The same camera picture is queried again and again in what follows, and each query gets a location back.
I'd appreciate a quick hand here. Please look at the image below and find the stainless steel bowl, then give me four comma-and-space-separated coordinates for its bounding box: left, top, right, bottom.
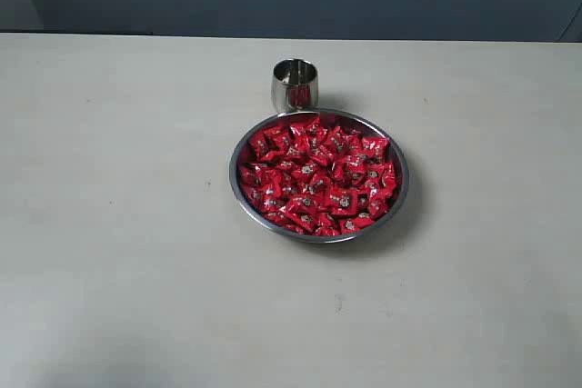
228, 108, 410, 244

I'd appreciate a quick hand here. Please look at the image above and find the small steel cup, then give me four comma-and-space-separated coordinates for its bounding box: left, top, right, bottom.
271, 58, 319, 113

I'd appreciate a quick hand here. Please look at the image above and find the red wrapped candy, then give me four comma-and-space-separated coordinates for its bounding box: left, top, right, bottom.
286, 194, 318, 214
263, 126, 292, 151
324, 188, 358, 209
339, 214, 375, 234
361, 136, 390, 156

